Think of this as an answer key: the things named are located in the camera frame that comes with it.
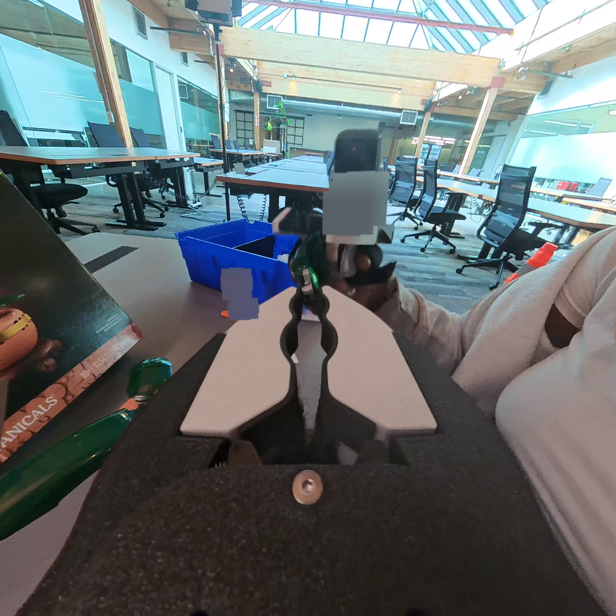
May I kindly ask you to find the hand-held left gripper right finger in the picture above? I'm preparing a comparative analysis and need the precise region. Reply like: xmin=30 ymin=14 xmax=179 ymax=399
xmin=313 ymin=287 xmax=439 ymax=442

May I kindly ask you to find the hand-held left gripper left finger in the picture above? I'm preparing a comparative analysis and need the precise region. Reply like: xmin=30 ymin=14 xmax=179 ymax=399
xmin=180 ymin=288 xmax=309 ymax=439

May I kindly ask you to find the green brick leaf piece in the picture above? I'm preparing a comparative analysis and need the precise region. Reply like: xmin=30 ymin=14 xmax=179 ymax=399
xmin=289 ymin=232 xmax=334 ymax=318

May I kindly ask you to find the blue plastic bin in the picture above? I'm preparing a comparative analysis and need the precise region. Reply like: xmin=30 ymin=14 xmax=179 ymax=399
xmin=175 ymin=219 xmax=302 ymax=305

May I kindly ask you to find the person's right forearm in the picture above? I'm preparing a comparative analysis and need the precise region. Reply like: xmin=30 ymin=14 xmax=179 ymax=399
xmin=380 ymin=230 xmax=616 ymax=386

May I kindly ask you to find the grey desk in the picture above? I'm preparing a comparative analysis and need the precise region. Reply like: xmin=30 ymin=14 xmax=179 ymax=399
xmin=0 ymin=232 xmax=338 ymax=616

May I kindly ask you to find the person's right hand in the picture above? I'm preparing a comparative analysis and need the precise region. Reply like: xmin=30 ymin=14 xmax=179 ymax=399
xmin=336 ymin=254 xmax=402 ymax=314

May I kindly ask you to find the wooden office table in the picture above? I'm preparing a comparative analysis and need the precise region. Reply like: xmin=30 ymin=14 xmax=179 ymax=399
xmin=0 ymin=147 xmax=201 ymax=233
xmin=216 ymin=159 xmax=334 ymax=223
xmin=433 ymin=178 xmax=616 ymax=232

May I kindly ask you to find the black office chair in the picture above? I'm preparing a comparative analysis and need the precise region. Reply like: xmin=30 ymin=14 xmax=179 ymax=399
xmin=0 ymin=111 xmax=100 ymax=236
xmin=401 ymin=159 xmax=466 ymax=255
xmin=456 ymin=165 xmax=538 ymax=291
xmin=387 ymin=156 xmax=420 ymax=231
xmin=87 ymin=121 xmax=170 ymax=218

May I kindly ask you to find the hanging green plant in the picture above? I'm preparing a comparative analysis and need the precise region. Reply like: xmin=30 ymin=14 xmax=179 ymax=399
xmin=266 ymin=100 xmax=293 ymax=130

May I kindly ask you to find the orange safety cone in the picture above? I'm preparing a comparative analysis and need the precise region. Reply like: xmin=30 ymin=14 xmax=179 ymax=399
xmin=503 ymin=242 xmax=559 ymax=286

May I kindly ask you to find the black orchid picture box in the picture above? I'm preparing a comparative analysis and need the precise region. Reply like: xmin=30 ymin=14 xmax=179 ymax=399
xmin=0 ymin=173 xmax=145 ymax=465

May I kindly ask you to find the studio light on stand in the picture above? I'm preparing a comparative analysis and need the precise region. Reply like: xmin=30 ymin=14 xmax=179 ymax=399
xmin=185 ymin=0 xmax=244 ymax=223

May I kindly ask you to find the person's light sweatshirt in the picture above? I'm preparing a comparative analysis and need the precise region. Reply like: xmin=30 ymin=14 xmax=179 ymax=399
xmin=496 ymin=298 xmax=616 ymax=616

